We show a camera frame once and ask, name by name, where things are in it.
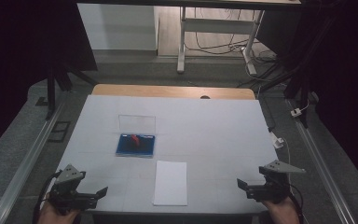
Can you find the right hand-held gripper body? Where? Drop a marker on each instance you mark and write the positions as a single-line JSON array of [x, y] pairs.
[[272, 185]]

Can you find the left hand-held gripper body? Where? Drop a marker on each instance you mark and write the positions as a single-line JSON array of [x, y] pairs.
[[66, 194]]

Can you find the red stamp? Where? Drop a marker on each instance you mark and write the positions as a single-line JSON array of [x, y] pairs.
[[135, 140]]

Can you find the blue case with clear lid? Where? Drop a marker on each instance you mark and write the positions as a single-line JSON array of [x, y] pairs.
[[136, 140]]

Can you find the white paper sheet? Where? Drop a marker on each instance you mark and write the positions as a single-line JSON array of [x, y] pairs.
[[171, 183]]

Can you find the person's left hand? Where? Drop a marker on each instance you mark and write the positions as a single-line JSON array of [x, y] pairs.
[[53, 215]]

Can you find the person's right hand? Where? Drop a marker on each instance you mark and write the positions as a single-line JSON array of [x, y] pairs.
[[281, 213]]

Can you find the white power adapter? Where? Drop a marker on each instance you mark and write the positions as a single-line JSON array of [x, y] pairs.
[[277, 141]]

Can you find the white table cover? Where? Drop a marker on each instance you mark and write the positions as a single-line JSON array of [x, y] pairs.
[[214, 130]]

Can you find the black metal stand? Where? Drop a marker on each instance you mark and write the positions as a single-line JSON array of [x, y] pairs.
[[51, 90], [301, 84]]

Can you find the dark curtain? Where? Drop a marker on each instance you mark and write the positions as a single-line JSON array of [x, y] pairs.
[[348, 77], [18, 46]]

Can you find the aluminium rail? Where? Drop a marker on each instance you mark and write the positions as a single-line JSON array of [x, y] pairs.
[[320, 161], [24, 165]]

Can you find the black rectangular floor frame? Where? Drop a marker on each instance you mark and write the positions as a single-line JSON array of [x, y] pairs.
[[52, 132]]

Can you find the white desk frame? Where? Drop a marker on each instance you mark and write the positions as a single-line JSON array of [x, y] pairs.
[[214, 26]]

